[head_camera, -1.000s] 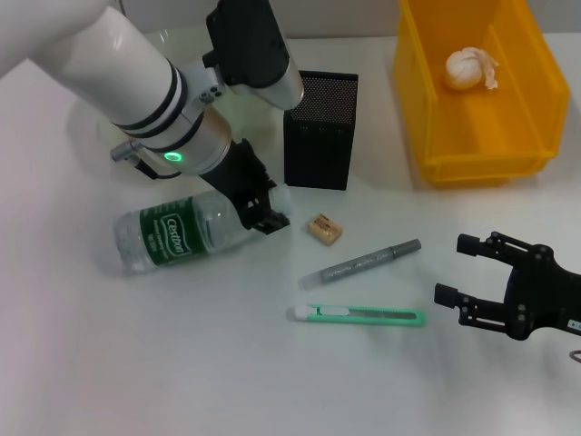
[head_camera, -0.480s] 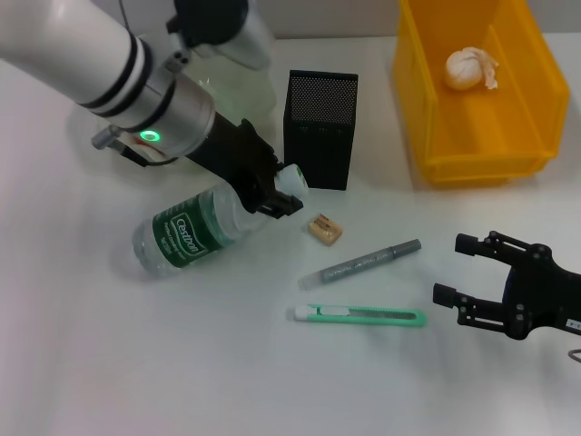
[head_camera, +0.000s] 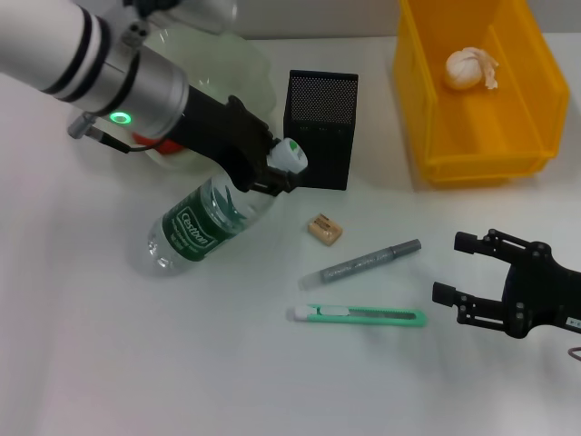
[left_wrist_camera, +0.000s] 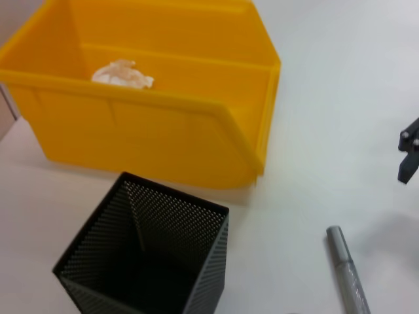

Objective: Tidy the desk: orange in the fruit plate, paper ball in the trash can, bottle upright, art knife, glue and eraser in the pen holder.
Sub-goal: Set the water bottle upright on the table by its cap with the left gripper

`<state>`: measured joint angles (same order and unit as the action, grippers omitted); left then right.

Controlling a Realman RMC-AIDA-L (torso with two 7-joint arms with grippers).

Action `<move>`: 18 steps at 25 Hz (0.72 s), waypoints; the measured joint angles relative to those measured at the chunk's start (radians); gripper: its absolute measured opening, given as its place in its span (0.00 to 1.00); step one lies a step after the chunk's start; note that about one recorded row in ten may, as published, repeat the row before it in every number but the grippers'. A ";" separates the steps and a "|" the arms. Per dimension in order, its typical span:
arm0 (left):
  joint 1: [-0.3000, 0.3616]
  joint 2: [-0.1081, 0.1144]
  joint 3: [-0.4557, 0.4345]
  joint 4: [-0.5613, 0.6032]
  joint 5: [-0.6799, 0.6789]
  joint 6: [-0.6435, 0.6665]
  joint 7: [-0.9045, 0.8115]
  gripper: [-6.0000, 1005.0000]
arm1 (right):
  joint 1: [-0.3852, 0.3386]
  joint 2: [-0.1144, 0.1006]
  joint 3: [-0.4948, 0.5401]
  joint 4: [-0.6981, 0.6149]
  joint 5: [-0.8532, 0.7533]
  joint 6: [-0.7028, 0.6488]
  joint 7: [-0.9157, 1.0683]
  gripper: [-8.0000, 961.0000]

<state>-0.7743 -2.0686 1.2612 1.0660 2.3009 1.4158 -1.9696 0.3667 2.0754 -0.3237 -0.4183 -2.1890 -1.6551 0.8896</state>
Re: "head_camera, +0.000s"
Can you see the green utility knife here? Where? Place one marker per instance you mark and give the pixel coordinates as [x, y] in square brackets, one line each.
[377, 316]

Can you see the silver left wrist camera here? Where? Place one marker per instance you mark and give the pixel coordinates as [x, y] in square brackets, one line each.
[136, 32]

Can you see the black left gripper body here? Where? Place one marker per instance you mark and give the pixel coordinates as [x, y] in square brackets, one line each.
[209, 127]

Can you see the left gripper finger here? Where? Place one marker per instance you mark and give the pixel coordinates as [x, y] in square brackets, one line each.
[261, 134]
[279, 181]

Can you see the grey marker pen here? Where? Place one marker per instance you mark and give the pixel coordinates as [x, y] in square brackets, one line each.
[354, 265]

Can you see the beige eraser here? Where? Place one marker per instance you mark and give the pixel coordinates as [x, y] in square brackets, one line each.
[324, 229]

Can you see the yellow plastic bin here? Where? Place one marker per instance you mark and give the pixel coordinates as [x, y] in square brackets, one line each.
[490, 127]

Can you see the white paper ball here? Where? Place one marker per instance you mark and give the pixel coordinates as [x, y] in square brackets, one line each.
[460, 68]

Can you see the black mesh pen holder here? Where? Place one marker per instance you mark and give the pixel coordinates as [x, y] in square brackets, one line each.
[327, 136]

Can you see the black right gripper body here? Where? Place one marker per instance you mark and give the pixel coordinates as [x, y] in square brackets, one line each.
[540, 295]

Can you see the red object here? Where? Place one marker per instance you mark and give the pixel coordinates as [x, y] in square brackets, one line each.
[170, 146]

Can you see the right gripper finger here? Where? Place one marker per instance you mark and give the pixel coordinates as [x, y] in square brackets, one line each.
[445, 294]
[467, 243]

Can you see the clear green-label water bottle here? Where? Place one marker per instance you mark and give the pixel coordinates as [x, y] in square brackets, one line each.
[190, 231]

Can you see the pale green wavy fruit plate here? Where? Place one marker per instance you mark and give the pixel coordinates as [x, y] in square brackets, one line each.
[245, 72]

